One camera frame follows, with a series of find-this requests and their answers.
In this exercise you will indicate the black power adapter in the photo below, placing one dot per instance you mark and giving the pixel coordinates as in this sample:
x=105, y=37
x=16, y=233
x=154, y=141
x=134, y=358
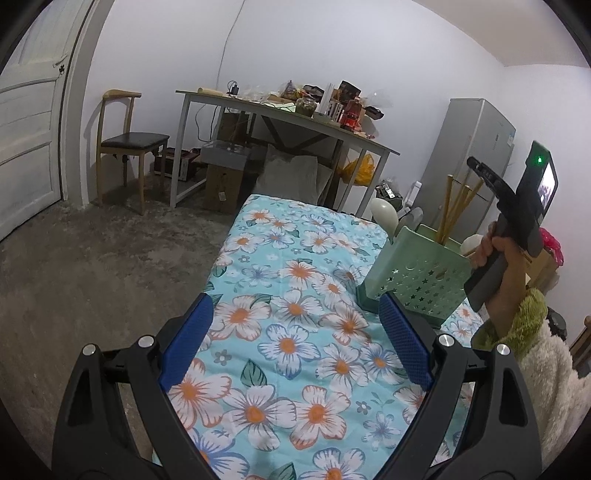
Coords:
x=234, y=89

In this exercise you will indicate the white metal-frame table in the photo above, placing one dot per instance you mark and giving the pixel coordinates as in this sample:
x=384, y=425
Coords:
x=286, y=115

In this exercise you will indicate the dark green bag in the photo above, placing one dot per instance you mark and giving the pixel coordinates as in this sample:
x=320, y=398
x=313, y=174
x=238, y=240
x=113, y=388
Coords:
x=388, y=193

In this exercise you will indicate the green perforated utensil holder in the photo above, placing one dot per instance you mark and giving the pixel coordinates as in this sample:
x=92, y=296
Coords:
x=415, y=277

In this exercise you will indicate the person's right hand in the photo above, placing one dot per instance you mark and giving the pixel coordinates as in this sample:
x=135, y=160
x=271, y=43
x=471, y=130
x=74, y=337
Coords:
x=512, y=261

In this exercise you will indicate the wooden chair dark seat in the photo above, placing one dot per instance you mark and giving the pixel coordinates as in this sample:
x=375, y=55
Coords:
x=134, y=138

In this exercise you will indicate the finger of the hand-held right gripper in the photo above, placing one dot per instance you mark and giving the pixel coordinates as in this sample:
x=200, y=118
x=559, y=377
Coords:
x=491, y=177

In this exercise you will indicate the grey lidded storage box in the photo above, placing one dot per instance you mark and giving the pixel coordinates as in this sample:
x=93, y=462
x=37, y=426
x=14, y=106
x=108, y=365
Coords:
x=226, y=154

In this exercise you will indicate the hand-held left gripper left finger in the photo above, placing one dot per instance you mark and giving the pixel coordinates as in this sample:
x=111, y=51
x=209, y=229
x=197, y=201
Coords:
x=187, y=341

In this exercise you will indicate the bundle of wooden chopsticks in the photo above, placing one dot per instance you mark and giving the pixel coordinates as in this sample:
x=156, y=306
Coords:
x=447, y=207

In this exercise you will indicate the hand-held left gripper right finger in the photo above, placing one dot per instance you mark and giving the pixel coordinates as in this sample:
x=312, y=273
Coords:
x=406, y=341

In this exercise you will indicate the yellow plastic bag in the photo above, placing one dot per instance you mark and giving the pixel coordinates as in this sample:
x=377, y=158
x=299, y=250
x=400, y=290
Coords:
x=358, y=170

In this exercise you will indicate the white panel door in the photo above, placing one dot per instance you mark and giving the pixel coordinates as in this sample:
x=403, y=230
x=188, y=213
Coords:
x=27, y=115

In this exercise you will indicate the glass jar green contents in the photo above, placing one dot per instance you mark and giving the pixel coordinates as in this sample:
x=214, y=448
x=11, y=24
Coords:
x=306, y=107

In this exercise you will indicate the pink plastic bag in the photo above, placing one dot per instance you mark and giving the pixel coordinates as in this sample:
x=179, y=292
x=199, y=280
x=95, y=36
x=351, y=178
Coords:
x=552, y=247

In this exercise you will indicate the grey refrigerator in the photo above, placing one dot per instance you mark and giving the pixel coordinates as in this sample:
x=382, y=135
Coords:
x=466, y=152

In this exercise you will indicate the white plastic container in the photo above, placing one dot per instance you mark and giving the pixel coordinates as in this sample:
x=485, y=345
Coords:
x=414, y=194

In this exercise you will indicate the cardboard box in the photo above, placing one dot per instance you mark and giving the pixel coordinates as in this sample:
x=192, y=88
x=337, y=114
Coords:
x=226, y=189

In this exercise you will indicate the rolled paper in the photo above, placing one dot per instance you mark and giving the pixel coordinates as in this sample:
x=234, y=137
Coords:
x=208, y=90

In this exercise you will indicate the grey cushion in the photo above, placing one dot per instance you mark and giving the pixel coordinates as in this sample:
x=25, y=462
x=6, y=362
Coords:
x=288, y=175

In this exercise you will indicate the red bottle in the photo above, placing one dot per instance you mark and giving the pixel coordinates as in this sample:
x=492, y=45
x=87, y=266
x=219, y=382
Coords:
x=352, y=115

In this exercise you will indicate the floral blue tablecloth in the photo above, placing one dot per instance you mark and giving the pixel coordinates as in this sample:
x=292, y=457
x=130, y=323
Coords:
x=286, y=286

